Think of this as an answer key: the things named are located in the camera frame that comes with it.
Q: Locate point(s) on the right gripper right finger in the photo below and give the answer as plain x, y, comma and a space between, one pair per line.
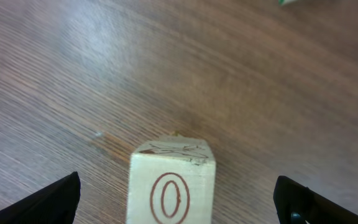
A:
296, 203

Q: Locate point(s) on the green-edged white block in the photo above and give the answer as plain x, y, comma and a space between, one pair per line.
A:
284, 2

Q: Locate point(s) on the teal-sided circle block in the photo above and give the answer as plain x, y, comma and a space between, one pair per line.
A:
171, 180

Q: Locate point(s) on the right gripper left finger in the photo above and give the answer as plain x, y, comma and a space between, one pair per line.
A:
56, 203

